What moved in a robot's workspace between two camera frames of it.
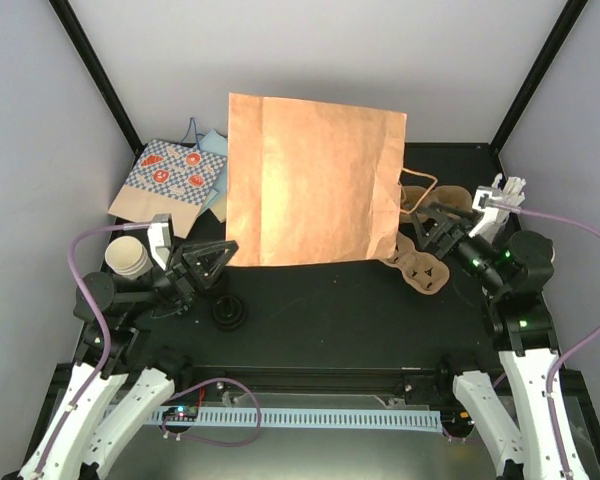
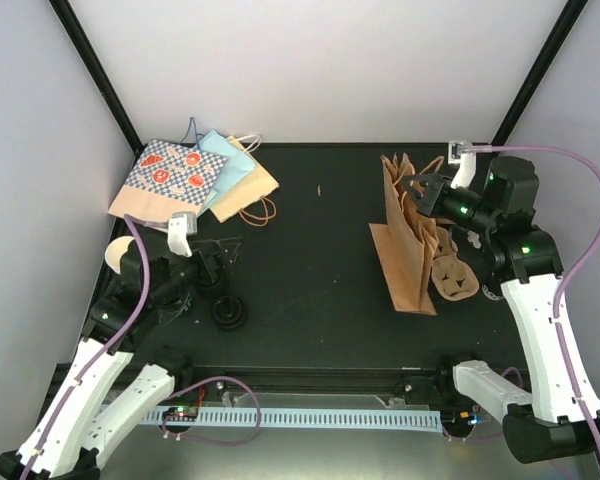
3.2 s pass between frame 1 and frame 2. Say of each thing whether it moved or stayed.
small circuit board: stayed
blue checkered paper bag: stayed
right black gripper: moved
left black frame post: stayed
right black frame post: stayed
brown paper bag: moved
